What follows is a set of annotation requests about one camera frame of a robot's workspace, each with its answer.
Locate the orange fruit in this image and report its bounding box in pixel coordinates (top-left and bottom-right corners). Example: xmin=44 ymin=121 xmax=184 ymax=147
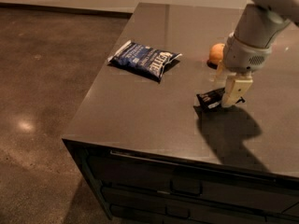
xmin=208 ymin=43 xmax=224 ymax=65

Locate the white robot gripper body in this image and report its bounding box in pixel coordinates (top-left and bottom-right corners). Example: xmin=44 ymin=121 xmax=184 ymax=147
xmin=222 ymin=33 xmax=272 ymax=73

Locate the black rxbar chocolate wrapper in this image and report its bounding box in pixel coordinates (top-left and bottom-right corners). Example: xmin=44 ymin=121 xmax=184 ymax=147
xmin=196 ymin=88 xmax=224 ymax=112

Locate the blue kettle chips bag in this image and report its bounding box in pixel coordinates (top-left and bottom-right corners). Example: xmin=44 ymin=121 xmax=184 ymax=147
xmin=107 ymin=40 xmax=181 ymax=81

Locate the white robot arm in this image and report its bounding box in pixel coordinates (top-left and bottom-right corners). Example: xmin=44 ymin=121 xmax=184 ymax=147
xmin=215 ymin=0 xmax=299 ymax=107

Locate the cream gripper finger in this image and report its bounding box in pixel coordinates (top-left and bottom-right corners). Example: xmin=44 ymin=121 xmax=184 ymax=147
xmin=221 ymin=72 xmax=253 ymax=107
xmin=214 ymin=61 xmax=226 ymax=86

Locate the dark counter cabinet with drawers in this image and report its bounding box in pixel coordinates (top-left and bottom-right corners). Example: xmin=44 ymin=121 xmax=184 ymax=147
xmin=63 ymin=4 xmax=299 ymax=224

